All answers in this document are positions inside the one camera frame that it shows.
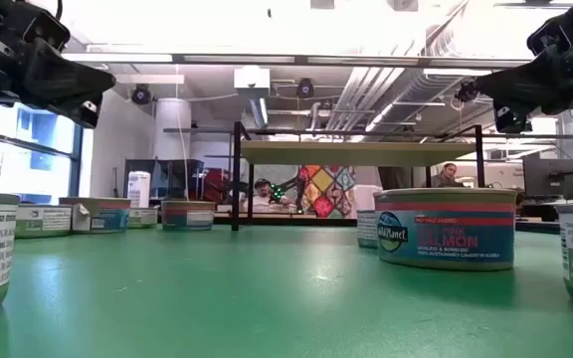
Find person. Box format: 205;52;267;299
252;177;292;209
429;162;466;189

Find long ceiling light bar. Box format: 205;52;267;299
61;52;531;69

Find red fabric object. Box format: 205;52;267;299
200;167;232;203

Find dark hanging cloth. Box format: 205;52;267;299
378;166;413;190

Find black cabinet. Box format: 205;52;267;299
123;157;206;201

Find black round ceiling device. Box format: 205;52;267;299
456;81;479;103
130;84;152;105
295;78;315;99

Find white ceiling box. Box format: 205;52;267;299
233;67;272;99

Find dark window frame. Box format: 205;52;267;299
0;98;85;199

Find wooden shelf black metal legs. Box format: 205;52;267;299
230;121;486;234

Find white round column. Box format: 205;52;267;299
154;97;193;161

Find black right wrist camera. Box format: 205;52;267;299
525;3;573;57

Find black metal table frame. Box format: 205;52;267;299
211;213;561;235

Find colourful patchwork quilt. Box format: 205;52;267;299
296;164;358;220

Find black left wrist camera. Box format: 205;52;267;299
17;4;73;52

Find green table mat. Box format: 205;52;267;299
0;223;573;358

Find black background monitor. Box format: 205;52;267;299
522;157;573;201

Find salmon can blue red label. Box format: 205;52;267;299
160;199;217;232
59;196;132;235
373;187;517;272

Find white cloth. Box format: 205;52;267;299
353;184;384;213

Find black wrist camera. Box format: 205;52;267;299
525;3;573;57
17;4;73;52

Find white cylinder appliance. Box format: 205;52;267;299
126;170;152;209

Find ribbed silver ceiling duct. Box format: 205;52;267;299
365;67;470;131

